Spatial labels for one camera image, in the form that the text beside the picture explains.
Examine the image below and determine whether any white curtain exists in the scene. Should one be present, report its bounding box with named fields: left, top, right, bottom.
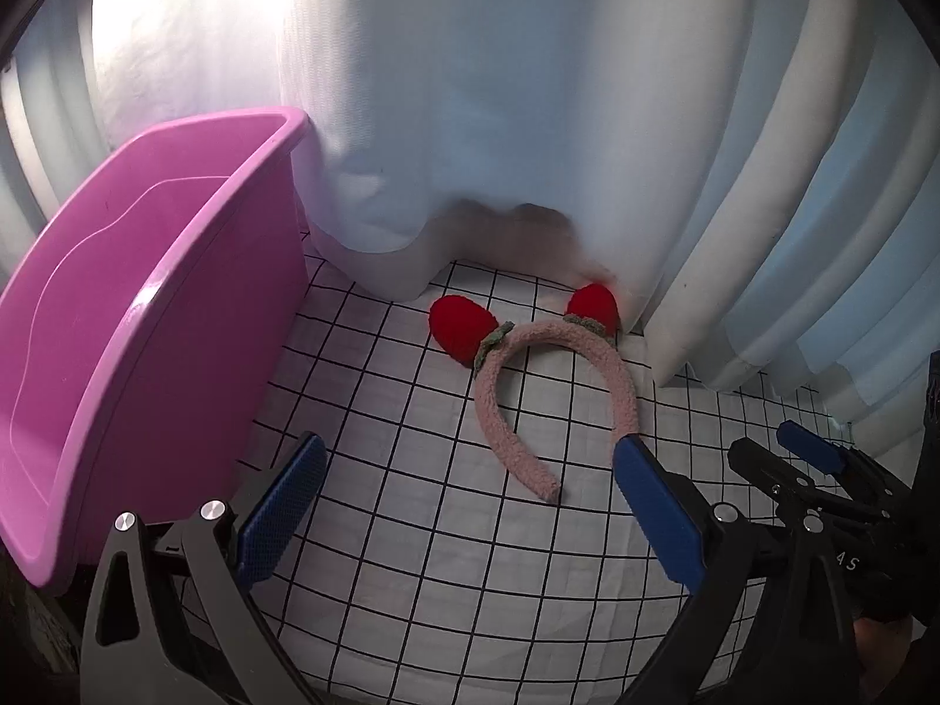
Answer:
left=0, top=0, right=940, bottom=427

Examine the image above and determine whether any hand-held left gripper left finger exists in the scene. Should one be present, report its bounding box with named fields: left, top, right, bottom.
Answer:
left=79, top=432, right=328, bottom=705

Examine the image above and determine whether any pink plastic bin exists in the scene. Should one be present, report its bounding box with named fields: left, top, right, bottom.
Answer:
left=0, top=106, right=310, bottom=589

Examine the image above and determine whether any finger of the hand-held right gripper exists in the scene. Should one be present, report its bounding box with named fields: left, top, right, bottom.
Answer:
left=777, top=420, right=893, bottom=501
left=728, top=437, right=853, bottom=526

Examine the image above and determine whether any white black checkered tablecloth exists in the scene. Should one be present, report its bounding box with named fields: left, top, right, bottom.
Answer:
left=220, top=231, right=882, bottom=705

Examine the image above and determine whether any person's right hand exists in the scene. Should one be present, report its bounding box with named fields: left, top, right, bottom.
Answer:
left=855, top=617, right=915, bottom=687

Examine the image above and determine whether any pink fluffy strawberry headband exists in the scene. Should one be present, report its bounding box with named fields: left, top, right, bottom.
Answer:
left=428, top=283, right=639, bottom=504

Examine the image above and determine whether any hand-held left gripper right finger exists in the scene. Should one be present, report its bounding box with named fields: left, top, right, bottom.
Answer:
left=613, top=435, right=857, bottom=705

